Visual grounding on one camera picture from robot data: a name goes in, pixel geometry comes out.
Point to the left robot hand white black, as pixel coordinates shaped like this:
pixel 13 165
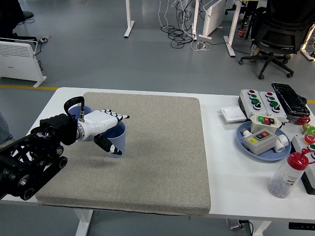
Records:
pixel 101 120

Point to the blue ribbed plastic cup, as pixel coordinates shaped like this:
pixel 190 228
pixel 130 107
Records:
pixel 73 111
pixel 120 137

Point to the grey-brown mat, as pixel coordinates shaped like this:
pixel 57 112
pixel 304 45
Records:
pixel 152 152

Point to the red cup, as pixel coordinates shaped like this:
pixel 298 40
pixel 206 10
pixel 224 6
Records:
pixel 241 33

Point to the person's white shoe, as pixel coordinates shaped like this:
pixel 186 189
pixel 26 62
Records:
pixel 7 142

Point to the person's leg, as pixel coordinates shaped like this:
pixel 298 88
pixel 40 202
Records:
pixel 3 127

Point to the grey power strip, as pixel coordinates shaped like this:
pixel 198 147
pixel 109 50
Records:
pixel 45 38

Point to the white panel heater wide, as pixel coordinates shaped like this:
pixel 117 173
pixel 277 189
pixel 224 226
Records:
pixel 17 61

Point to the white table leg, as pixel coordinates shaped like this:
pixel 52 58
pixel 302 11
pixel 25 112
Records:
pixel 262 228
pixel 83 222

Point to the white desk leg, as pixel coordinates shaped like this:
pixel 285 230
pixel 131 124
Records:
pixel 308 56
pixel 232 29
pixel 195 19
pixel 128 17

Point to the person's grey shoe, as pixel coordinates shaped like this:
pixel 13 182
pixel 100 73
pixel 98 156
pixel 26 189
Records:
pixel 27 14

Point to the white plug fitting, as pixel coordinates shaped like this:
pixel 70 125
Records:
pixel 244 133

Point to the white four-button control box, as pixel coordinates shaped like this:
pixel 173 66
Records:
pixel 267 107
pixel 247 98

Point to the white panel heater narrow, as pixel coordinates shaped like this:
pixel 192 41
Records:
pixel 212 17

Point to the person's patterned shoe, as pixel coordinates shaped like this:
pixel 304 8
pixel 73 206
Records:
pixel 254 50

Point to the blue plate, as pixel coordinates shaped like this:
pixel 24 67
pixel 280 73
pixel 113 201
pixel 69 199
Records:
pixel 273 156

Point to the white pipe fitting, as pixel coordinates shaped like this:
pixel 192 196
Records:
pixel 281 143

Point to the black plastic tray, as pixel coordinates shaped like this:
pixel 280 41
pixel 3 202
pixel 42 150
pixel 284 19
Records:
pixel 291 98

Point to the clear bottle red cap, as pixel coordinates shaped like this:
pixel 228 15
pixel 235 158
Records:
pixel 283 182

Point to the black mesh office chair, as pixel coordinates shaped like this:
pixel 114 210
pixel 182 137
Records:
pixel 278 29

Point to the white box red mushroom button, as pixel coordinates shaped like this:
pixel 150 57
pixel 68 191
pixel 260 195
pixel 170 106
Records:
pixel 299 143

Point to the black table control panel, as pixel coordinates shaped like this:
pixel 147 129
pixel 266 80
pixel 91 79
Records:
pixel 301 225

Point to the white wall switch panel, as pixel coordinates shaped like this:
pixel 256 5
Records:
pixel 232 113

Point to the white switch box green red buttons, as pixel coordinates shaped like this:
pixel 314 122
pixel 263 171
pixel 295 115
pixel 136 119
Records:
pixel 257 126

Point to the grey switch box red button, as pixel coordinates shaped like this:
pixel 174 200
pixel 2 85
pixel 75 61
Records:
pixel 258 146

